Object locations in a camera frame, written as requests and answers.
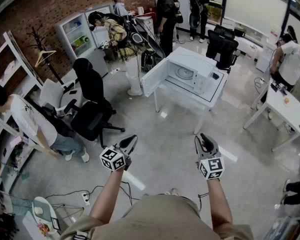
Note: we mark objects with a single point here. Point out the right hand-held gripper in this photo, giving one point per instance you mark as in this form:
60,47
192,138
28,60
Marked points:
212,167

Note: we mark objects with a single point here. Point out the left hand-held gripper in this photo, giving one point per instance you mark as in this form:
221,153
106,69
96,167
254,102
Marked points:
113,159

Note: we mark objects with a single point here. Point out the white microwave door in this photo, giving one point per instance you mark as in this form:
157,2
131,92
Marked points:
152,79

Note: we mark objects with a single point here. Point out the person's left forearm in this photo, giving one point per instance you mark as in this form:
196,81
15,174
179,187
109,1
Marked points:
107,196

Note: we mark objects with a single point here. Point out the person's right forearm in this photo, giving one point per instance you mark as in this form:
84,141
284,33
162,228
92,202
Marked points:
218,204

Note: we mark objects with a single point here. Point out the glass microwave turntable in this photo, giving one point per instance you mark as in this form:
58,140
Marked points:
185,72

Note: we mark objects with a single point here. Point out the white microwave oven body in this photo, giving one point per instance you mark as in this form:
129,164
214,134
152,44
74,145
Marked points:
190,61

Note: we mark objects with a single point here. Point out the white rolled tube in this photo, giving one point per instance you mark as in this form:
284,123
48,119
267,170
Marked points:
133,180

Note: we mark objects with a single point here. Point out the white paper sheet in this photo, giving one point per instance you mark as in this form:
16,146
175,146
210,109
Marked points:
164,114

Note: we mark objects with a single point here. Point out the white table with black line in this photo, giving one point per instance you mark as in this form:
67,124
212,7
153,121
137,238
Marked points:
210,94

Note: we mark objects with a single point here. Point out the person's white shoe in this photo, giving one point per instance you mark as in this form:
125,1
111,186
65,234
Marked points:
173,192

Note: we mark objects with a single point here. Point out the black high-back office chair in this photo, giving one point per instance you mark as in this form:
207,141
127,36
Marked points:
92,101

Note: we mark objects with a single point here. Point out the small black device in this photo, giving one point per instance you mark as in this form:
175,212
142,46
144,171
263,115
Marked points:
215,76

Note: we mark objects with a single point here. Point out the white power strip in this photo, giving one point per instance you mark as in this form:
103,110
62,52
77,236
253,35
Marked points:
115,70
85,199

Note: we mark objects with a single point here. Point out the person's beige clothing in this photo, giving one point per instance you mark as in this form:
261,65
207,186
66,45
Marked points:
160,219

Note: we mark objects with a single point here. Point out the black bag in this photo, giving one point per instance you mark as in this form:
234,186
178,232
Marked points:
148,61

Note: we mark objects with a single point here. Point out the plain white table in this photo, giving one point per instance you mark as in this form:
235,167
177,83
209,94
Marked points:
285,114

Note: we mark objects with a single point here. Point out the orange round object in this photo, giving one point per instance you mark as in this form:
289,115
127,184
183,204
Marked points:
286,101

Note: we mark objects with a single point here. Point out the black gadgets on table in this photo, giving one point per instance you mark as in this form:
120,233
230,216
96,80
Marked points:
278,86

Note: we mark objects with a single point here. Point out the white office chair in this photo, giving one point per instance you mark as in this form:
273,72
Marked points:
50,94

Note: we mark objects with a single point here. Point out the black mesh office chair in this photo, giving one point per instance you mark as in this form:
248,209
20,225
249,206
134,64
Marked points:
221,46

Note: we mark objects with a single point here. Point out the small round white table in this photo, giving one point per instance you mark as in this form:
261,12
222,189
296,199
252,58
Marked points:
43,214

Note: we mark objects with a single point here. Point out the white water dispenser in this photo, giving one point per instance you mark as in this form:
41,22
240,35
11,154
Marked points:
267,51

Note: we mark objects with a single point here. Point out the stack of boxes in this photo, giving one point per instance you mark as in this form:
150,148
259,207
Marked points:
287,227

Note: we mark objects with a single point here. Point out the low white window bench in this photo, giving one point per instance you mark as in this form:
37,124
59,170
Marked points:
245,32

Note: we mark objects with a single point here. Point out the white open refrigerator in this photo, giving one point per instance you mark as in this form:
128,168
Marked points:
76,37

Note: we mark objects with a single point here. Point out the white drawer cabinet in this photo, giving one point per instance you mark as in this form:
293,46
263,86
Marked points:
147,24

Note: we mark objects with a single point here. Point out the wooden clothes hanger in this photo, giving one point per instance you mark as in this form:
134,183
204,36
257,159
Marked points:
43,56

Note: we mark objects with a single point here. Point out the black coat rack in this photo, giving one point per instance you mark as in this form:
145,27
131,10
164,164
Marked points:
43,51

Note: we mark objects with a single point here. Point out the white electric kettle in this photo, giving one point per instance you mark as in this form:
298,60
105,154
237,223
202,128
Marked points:
140,10

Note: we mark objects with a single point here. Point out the white shelving unit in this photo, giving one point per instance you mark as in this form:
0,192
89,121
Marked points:
5,66

